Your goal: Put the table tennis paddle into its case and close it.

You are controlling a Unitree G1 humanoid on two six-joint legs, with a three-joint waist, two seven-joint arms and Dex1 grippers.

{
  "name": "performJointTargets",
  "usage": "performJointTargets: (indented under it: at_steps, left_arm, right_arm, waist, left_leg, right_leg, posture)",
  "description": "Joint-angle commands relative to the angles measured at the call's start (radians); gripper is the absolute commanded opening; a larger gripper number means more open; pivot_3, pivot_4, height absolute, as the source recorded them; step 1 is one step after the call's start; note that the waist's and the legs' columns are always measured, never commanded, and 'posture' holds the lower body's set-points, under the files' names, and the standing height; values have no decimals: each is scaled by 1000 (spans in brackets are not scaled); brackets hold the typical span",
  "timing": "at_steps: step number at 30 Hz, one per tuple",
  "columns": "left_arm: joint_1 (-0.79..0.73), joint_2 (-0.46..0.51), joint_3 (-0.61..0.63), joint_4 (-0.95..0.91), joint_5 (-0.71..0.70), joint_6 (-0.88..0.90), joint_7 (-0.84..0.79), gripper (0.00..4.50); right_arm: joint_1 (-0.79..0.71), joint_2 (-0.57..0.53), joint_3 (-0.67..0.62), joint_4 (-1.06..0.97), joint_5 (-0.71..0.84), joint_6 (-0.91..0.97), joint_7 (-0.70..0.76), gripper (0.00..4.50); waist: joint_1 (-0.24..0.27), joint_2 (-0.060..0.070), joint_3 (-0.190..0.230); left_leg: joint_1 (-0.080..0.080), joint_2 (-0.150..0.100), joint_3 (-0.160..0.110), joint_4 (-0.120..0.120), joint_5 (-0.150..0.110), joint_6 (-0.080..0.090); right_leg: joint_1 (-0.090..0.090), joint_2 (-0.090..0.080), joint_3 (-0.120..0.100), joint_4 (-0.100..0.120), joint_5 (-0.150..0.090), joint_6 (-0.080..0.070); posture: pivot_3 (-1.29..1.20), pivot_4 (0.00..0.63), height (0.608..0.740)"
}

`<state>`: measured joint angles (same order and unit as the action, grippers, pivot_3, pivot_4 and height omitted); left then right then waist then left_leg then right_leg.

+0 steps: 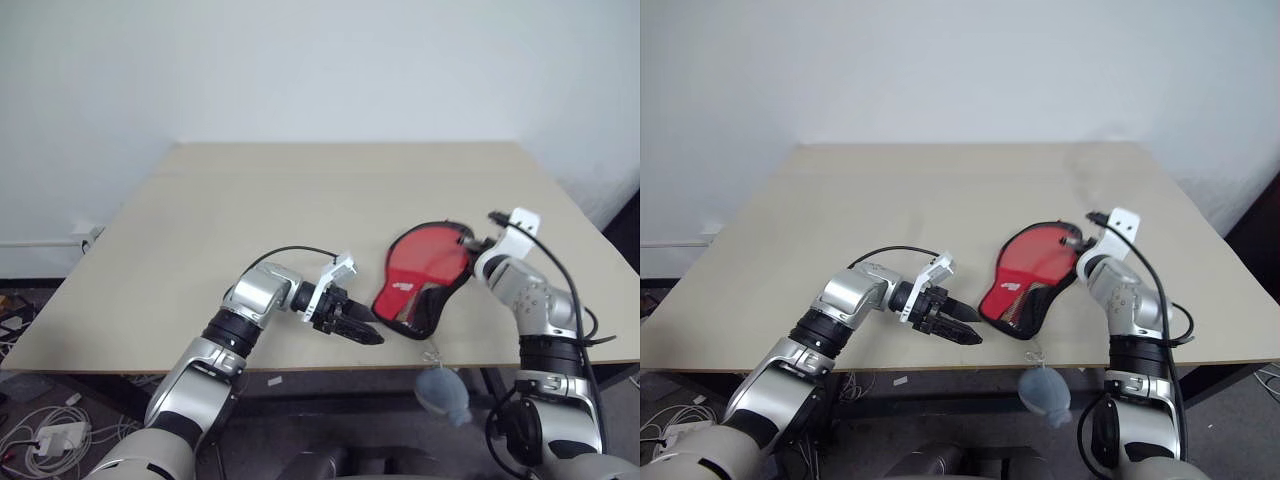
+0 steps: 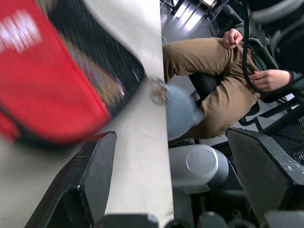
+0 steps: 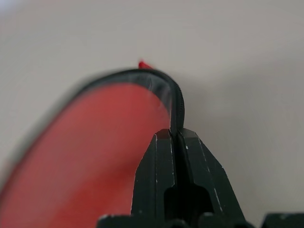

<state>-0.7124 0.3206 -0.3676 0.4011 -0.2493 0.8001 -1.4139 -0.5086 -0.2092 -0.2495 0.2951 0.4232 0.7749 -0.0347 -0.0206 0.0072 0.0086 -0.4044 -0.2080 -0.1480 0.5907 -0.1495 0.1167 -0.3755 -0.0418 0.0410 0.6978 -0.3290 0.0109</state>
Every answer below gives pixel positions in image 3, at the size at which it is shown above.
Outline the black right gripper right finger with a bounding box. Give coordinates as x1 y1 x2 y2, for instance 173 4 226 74
177 128 244 216

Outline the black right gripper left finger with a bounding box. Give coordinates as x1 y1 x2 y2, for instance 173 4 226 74
130 128 178 217

